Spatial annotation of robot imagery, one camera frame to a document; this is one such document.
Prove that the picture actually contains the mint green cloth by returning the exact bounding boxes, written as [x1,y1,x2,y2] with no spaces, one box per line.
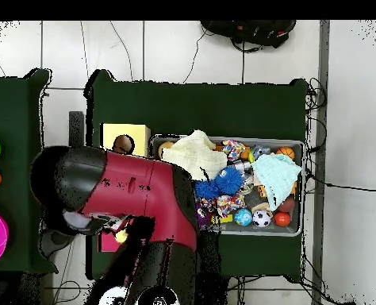
[251,152,303,212]

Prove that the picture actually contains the wooden box with three holes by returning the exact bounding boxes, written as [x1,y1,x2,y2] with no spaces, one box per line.
[97,122,152,253]

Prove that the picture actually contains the dark green tablecloth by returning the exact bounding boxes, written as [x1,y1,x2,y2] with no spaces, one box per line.
[85,68,309,282]
[0,68,59,275]

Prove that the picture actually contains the black floor cable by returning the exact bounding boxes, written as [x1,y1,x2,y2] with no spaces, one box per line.
[305,169,376,194]

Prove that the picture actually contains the shallow mesh bin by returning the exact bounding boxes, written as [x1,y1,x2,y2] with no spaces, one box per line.
[147,134,305,237]

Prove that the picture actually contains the small soccer ball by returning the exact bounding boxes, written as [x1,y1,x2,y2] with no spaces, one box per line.
[251,209,272,229]

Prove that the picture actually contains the black backpack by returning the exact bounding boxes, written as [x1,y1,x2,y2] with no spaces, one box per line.
[200,20,297,53]

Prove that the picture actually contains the blue spiky toy with eyes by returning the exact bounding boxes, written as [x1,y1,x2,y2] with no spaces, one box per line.
[214,165,244,195]

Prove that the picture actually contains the small orange basketball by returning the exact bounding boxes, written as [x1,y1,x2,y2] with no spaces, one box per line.
[275,145,296,160]

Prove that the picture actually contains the blue globe print ball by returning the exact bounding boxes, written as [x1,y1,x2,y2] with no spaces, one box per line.
[233,207,253,227]

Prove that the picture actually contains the cream yellow cloth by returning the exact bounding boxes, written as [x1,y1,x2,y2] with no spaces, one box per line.
[160,129,228,181]

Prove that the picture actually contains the black stand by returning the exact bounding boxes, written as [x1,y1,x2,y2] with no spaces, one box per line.
[67,110,86,148]

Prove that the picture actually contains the colourful knotted cloth toy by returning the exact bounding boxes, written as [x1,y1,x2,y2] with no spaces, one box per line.
[203,194,245,218]

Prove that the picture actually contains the red orange ball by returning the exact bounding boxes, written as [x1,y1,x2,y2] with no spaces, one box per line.
[273,211,292,228]

